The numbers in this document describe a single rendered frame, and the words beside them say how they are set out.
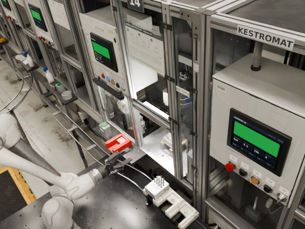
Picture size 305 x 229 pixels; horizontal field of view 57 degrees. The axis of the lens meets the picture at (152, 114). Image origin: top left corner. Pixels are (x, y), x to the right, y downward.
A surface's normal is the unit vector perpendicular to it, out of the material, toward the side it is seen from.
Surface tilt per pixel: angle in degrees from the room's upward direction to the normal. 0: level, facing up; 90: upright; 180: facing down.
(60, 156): 0
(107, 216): 0
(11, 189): 0
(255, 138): 90
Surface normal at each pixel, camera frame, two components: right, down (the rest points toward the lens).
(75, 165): -0.10, -0.78
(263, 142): -0.76, 0.46
